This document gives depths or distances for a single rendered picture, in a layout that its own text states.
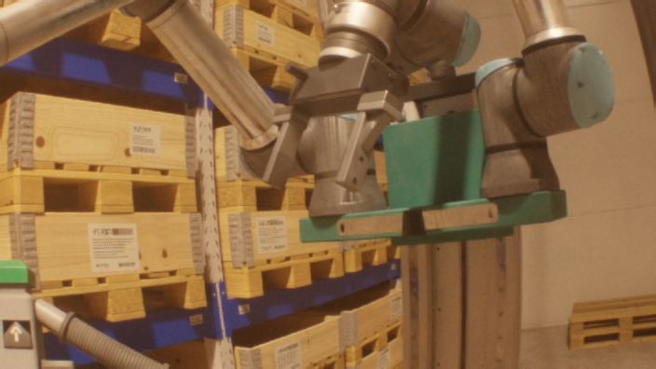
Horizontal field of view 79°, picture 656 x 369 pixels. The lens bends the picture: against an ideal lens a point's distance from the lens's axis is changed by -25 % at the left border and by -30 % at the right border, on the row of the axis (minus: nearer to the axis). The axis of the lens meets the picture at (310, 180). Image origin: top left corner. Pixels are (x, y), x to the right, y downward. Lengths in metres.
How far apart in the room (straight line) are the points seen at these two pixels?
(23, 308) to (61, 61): 1.15
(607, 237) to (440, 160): 4.52
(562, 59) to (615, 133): 4.79
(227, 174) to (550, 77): 1.48
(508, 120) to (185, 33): 0.70
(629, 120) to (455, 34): 5.05
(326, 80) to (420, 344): 0.89
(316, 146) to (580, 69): 0.71
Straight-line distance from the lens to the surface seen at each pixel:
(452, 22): 0.73
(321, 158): 1.25
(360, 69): 0.58
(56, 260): 1.45
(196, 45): 1.15
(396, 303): 3.42
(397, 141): 1.30
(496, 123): 1.01
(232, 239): 2.06
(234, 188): 2.06
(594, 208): 5.60
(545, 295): 5.71
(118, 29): 1.70
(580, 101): 0.87
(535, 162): 1.00
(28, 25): 0.74
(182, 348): 2.37
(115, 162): 1.60
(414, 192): 1.27
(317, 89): 0.62
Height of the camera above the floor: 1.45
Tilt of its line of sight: 5 degrees up
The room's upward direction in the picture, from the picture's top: 4 degrees counter-clockwise
